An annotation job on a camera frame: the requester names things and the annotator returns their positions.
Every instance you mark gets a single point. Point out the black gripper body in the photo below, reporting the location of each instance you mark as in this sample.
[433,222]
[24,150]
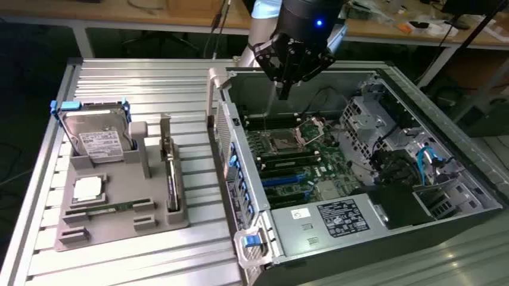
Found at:
[306,18]

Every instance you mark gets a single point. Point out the black Nvidia graphics card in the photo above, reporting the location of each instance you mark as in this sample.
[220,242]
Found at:
[171,184]

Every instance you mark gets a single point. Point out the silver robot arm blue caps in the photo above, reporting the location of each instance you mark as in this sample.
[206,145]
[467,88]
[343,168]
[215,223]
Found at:
[258,32]

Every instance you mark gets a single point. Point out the black RAM slot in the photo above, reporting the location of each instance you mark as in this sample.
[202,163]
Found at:
[272,125]
[270,118]

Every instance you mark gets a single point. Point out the metal socket cover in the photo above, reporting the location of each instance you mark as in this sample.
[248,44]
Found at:
[311,131]

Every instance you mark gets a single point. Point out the thin metal locking lever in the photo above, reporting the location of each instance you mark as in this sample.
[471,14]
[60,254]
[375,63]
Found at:
[264,125]

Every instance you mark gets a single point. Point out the small orange white item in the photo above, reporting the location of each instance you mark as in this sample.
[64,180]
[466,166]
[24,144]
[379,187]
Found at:
[405,28]

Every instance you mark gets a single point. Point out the metal disk bay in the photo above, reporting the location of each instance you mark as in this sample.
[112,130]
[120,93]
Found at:
[369,125]

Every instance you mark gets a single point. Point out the CPU socket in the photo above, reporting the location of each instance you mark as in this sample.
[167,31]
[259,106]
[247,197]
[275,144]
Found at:
[283,143]

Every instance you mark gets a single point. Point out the white tray with black part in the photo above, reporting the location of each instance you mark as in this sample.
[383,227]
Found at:
[435,29]

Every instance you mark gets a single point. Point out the green motherboard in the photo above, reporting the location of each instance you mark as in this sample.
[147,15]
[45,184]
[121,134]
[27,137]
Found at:
[334,161]

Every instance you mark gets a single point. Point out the black RAM stick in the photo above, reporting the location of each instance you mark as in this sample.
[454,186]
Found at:
[287,164]

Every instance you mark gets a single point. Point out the blue expansion slot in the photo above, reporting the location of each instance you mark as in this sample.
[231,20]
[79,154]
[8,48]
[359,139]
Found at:
[282,180]

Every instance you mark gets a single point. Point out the black slanted pole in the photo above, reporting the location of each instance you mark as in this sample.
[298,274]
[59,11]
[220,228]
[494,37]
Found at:
[476,29]

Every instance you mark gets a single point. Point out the black monitor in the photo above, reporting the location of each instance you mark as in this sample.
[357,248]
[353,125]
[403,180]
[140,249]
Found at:
[477,6]

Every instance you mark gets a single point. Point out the silver chipset heat sink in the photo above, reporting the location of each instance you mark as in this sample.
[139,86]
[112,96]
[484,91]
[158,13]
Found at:
[330,190]

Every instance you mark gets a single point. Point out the black expansion slot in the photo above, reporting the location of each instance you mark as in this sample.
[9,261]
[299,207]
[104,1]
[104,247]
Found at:
[286,201]

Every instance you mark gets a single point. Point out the hard disk in blue carrier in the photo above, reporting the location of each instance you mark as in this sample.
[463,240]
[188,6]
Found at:
[95,134]

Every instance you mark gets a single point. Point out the black plastic cover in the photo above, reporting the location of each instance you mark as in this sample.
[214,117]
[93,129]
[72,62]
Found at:
[397,205]

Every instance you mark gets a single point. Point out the grey plastic parts rack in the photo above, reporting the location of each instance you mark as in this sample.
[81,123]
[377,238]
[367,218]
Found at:
[119,184]

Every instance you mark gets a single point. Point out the grey power supply with label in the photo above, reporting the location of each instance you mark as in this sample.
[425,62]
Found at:
[302,235]

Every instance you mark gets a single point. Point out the blue case latch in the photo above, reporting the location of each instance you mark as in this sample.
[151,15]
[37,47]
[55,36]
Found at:
[250,240]

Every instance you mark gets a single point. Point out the silver CPU chip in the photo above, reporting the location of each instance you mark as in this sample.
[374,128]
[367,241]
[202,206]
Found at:
[89,189]

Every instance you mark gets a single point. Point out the green RAM stick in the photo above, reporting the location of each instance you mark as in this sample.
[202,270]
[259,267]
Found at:
[107,207]

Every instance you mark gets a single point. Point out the black open PC case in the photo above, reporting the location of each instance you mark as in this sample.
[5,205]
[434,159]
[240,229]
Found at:
[377,262]

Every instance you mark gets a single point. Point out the wooden desk grey frame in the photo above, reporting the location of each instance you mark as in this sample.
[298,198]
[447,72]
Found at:
[381,29]
[119,15]

